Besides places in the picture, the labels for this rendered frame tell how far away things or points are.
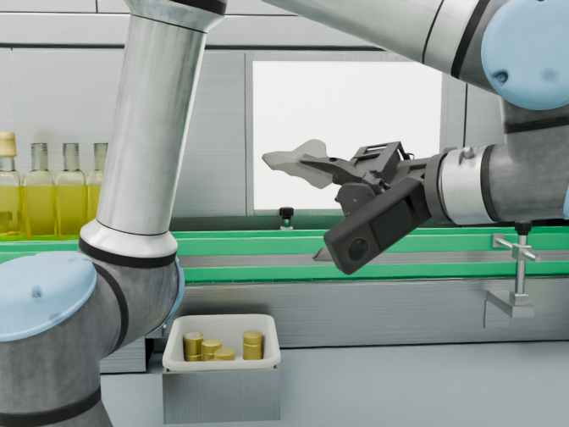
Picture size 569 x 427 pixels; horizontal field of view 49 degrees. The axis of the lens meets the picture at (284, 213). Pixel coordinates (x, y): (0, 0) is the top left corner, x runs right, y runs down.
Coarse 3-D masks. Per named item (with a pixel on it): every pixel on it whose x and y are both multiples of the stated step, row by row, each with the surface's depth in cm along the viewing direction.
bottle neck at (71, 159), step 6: (66, 144) 114; (72, 144) 114; (78, 144) 115; (66, 150) 114; (72, 150) 114; (78, 150) 115; (66, 156) 114; (72, 156) 115; (78, 156) 116; (66, 162) 115; (72, 162) 115; (78, 162) 116; (66, 168) 115; (72, 168) 115; (78, 168) 116
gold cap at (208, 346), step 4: (208, 340) 105; (212, 340) 105; (216, 340) 105; (204, 344) 104; (208, 344) 103; (212, 344) 103; (216, 344) 103; (220, 344) 104; (204, 348) 103; (208, 348) 103; (212, 348) 103; (216, 348) 103; (204, 352) 104; (208, 352) 103; (212, 352) 103; (204, 356) 104; (208, 356) 103; (212, 356) 103; (204, 360) 104
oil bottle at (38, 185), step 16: (32, 176) 113; (48, 176) 114; (32, 192) 113; (48, 192) 114; (32, 208) 114; (48, 208) 114; (32, 224) 114; (48, 224) 115; (32, 240) 115; (48, 240) 115
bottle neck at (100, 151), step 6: (96, 144) 114; (102, 144) 114; (96, 150) 115; (102, 150) 115; (96, 156) 115; (102, 156) 115; (96, 162) 115; (102, 162) 115; (96, 168) 115; (102, 168) 115
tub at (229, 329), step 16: (176, 320) 107; (192, 320) 109; (208, 320) 109; (224, 320) 110; (240, 320) 110; (256, 320) 110; (272, 320) 107; (176, 336) 100; (208, 336) 110; (224, 336) 110; (240, 336) 110; (272, 336) 100; (176, 352) 98; (240, 352) 110; (272, 352) 93; (176, 368) 88; (192, 368) 88; (208, 368) 89; (224, 368) 89; (240, 368) 89; (256, 368) 90; (272, 368) 91
